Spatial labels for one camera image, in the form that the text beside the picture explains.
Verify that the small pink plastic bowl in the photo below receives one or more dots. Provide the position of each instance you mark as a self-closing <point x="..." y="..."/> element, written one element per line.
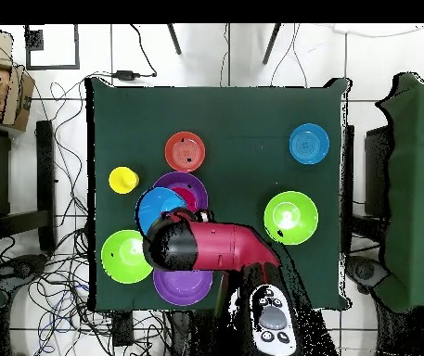
<point x="188" y="196"/>

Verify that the purple plastic bowl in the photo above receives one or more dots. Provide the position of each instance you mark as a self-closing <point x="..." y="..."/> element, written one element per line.
<point x="183" y="287"/>
<point x="182" y="180"/>

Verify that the orange ribbed plastic bowl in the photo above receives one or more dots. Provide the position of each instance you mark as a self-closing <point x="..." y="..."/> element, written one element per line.
<point x="185" y="152"/>

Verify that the deep blue plastic bowl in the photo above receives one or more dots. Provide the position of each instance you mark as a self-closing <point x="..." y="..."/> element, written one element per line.
<point x="156" y="207"/>

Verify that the green plastic bowl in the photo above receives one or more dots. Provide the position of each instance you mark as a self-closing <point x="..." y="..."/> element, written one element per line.
<point x="122" y="259"/>
<point x="291" y="218"/>

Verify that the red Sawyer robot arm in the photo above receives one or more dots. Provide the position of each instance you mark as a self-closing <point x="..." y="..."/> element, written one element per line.
<point x="226" y="244"/>

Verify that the yellow plastic cup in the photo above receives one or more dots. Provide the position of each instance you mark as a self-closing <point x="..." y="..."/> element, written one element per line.
<point x="122" y="180"/>

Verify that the shallow ribbed blue bowl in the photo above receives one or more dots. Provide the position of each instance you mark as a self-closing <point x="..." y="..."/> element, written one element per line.
<point x="309" y="144"/>

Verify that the black power adapter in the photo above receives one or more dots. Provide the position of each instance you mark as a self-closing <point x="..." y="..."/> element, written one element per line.
<point x="125" y="74"/>

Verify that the black tripod leg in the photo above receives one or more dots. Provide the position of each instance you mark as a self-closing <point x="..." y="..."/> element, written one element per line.
<point x="271" y="42"/>
<point x="174" y="39"/>

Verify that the grey stand foot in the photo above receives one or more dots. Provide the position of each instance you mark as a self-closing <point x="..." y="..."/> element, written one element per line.
<point x="365" y="272"/>

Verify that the black stand foot with knob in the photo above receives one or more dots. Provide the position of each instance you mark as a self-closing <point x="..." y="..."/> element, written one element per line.
<point x="22" y="266"/>

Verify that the brown cardboard box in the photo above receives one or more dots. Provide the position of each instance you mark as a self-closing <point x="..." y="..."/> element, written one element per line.
<point x="15" y="100"/>

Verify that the black bench frame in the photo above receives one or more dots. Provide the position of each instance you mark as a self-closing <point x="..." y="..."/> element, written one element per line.
<point x="46" y="185"/>

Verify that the black square frame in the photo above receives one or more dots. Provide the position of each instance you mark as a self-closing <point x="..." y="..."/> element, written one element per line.
<point x="76" y="48"/>

